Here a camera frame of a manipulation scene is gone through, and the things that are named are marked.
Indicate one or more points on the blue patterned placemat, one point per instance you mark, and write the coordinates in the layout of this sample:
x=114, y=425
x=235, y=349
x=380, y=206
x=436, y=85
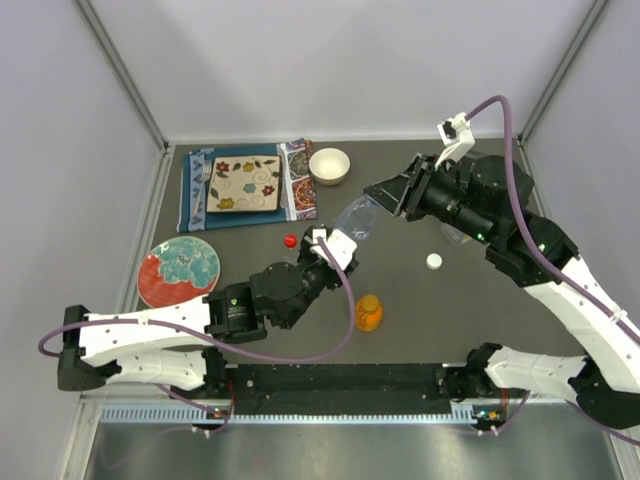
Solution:
x=297, y=195

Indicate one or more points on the orange juice bottle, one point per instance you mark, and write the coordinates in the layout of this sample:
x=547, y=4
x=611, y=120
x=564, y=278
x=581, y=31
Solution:
x=369, y=312

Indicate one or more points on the large clear plastic bottle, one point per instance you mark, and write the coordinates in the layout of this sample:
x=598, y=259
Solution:
x=453, y=235

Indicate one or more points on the cream ceramic bowl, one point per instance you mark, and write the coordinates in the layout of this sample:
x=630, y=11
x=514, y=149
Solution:
x=329, y=166

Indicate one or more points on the grey cable duct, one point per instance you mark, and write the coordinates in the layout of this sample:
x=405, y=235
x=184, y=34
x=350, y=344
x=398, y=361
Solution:
x=464, y=414

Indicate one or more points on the blue label water bottle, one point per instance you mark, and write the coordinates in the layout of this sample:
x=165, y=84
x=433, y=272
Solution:
x=358, y=219

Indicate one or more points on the cream floral square plate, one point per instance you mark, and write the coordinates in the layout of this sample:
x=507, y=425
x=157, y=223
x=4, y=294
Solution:
x=249, y=183

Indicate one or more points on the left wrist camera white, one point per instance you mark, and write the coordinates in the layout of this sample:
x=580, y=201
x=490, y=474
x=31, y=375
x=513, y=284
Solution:
x=339, y=244

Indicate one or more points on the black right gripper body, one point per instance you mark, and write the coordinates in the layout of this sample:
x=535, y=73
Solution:
x=430, y=191

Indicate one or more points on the silver fork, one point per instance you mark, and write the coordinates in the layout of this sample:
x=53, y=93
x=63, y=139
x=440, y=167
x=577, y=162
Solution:
x=205, y=176

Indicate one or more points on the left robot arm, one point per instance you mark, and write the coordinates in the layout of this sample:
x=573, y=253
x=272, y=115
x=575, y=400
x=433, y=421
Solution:
x=180, y=345

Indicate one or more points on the small red cap bottle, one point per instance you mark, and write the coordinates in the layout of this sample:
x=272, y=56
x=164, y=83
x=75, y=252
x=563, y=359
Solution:
x=290, y=241

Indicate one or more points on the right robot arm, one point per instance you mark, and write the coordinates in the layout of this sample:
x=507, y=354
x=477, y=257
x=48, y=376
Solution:
x=471, y=196

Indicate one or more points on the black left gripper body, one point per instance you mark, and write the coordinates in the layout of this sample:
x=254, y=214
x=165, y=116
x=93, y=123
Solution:
x=311, y=263

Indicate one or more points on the red teal round plate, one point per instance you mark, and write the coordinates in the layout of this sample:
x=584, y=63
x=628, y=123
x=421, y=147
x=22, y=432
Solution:
x=178, y=270

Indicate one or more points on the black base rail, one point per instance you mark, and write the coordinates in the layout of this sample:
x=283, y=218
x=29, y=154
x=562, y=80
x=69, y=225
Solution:
x=343, y=389

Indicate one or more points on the white bottle cap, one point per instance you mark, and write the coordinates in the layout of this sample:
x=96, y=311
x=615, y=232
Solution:
x=434, y=261

